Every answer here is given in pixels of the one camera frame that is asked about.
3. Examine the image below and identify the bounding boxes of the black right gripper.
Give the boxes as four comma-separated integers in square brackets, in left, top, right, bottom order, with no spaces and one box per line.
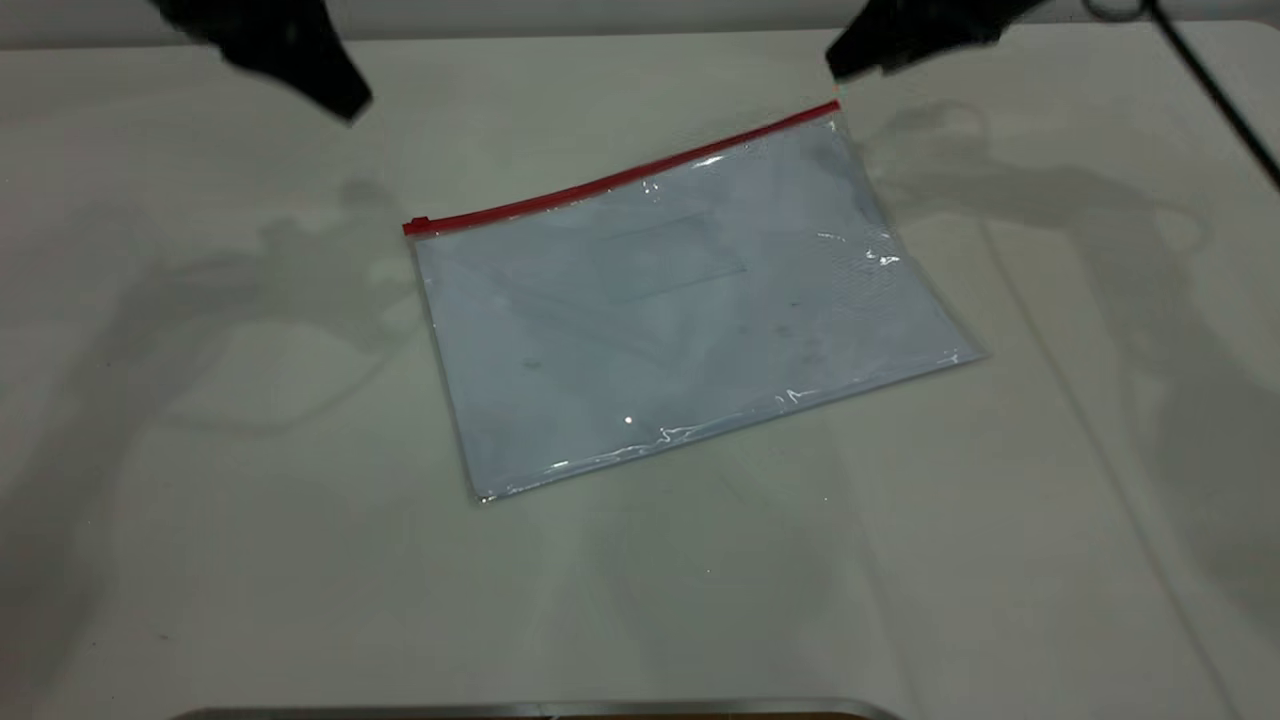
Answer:
[825,0,1046,84]

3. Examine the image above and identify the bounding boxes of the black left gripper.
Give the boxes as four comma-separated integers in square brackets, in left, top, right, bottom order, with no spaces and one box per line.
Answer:
[148,0,374,124]

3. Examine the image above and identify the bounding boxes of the clear zipper bag red strip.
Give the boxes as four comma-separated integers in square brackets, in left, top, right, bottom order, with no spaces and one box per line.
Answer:
[402,99,991,504]

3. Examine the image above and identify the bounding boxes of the white paper sheets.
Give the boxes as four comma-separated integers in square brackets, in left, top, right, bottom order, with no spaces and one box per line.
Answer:
[418,118,976,493]

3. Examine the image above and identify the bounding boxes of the black cable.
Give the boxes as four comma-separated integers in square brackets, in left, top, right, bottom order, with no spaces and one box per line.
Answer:
[1085,0,1280,193]

